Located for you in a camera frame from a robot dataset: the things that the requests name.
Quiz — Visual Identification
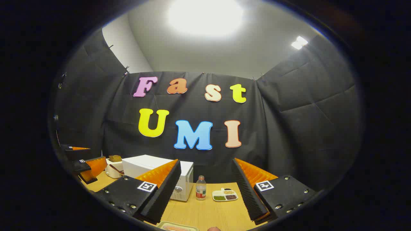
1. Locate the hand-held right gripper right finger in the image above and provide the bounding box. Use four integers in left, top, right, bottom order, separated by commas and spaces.
232, 157, 317, 225

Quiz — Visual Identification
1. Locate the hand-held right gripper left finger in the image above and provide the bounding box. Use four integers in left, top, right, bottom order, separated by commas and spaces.
95, 159, 182, 225

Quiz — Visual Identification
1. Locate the white microwave oven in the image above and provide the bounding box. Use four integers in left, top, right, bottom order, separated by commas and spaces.
122, 155, 194, 202

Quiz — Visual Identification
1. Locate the white toaster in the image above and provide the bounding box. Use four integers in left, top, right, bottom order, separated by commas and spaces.
105, 159, 125, 179

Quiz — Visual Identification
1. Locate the white divided plate of beans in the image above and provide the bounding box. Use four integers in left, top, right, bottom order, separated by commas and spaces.
212, 188, 239, 202

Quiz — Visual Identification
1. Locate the pale green rectangular tray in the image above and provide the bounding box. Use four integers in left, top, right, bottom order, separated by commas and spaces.
157, 221, 199, 231

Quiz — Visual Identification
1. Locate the clear bottle with red label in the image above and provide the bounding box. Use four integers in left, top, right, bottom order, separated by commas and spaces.
196, 175, 207, 201

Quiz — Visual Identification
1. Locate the black backdrop cloth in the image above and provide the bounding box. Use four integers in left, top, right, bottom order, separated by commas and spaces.
53, 28, 365, 193

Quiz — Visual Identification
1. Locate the small ceiling light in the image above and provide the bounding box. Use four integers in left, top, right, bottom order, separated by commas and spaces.
291, 36, 309, 50

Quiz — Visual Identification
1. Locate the large ceiling light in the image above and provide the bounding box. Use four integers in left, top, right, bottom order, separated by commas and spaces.
167, 0, 244, 37

